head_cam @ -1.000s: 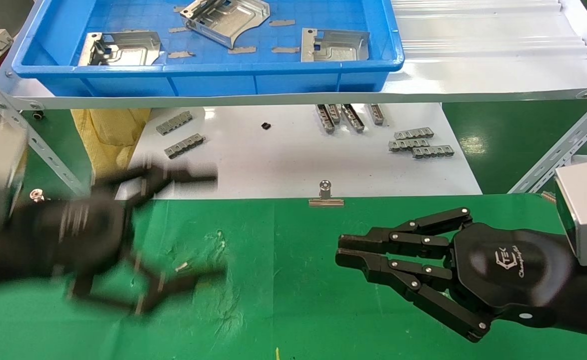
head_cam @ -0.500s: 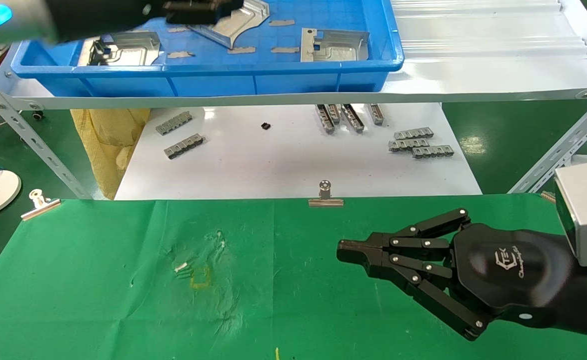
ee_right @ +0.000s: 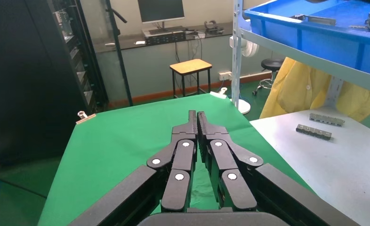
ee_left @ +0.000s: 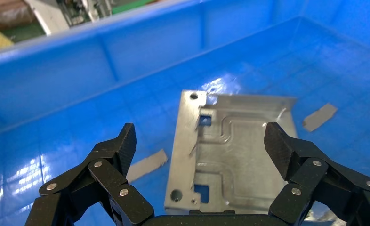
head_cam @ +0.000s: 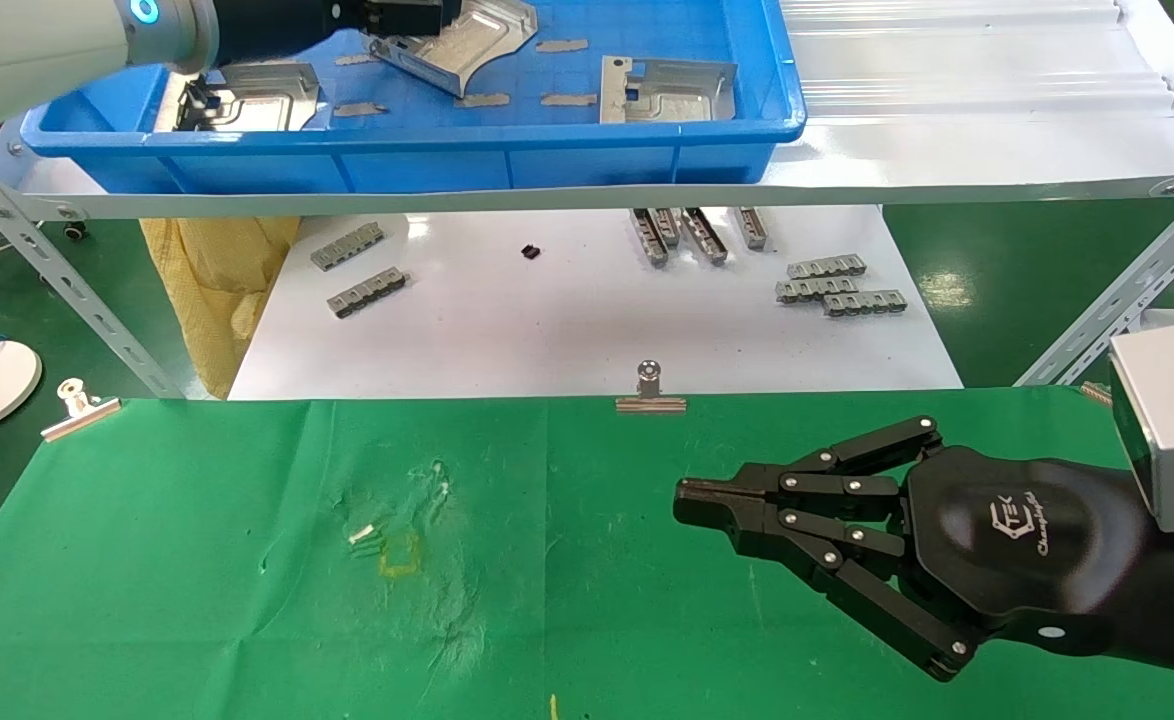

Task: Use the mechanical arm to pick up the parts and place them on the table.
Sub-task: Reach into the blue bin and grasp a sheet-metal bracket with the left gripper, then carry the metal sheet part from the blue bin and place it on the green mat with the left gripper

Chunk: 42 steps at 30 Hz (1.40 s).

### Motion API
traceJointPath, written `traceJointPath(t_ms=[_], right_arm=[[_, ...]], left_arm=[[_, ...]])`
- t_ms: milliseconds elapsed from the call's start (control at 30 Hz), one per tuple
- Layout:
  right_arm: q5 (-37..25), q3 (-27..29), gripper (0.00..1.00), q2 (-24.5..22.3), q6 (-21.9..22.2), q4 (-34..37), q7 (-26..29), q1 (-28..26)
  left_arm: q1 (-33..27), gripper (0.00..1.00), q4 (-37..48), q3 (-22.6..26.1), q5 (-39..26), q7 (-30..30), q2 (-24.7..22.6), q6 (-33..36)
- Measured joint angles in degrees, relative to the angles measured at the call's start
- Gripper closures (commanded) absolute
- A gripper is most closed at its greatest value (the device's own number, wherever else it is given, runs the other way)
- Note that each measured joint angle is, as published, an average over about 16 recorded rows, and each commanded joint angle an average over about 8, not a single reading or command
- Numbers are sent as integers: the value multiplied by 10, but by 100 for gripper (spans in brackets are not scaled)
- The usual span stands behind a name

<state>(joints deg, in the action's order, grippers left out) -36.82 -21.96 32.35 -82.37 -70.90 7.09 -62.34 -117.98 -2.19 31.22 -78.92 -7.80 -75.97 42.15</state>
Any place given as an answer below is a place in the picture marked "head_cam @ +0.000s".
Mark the yellow mesh bag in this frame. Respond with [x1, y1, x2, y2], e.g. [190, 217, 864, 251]
[140, 215, 301, 399]

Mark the white flat board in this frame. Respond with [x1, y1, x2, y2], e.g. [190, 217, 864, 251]
[227, 205, 965, 401]

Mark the curved-edge sheet metal part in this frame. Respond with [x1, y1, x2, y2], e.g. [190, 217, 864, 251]
[367, 0, 539, 99]

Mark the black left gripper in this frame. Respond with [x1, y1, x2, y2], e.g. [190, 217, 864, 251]
[272, 0, 448, 63]

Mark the blue plastic bin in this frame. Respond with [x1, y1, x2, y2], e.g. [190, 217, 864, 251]
[22, 0, 808, 196]

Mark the white metal shelf rack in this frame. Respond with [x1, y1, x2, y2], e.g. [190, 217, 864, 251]
[0, 0, 1174, 401]

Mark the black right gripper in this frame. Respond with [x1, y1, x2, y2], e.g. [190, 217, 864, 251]
[674, 416, 1133, 683]

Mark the green table cloth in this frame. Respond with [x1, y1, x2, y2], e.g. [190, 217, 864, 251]
[0, 385, 1174, 720]

